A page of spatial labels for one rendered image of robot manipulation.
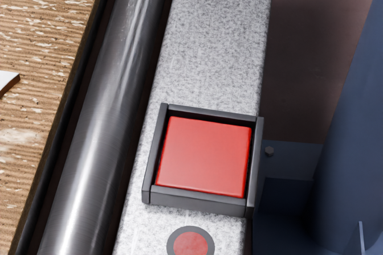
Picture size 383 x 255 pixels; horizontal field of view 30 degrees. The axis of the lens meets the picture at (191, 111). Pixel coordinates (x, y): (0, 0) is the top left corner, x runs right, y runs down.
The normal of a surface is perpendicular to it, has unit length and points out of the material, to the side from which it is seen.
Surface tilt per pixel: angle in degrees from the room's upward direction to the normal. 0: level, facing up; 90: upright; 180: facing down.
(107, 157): 31
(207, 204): 90
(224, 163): 0
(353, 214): 90
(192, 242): 0
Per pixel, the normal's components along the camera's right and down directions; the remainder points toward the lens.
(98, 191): 0.55, -0.44
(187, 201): -0.15, 0.78
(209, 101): 0.04, -0.61
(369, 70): -0.88, 0.35
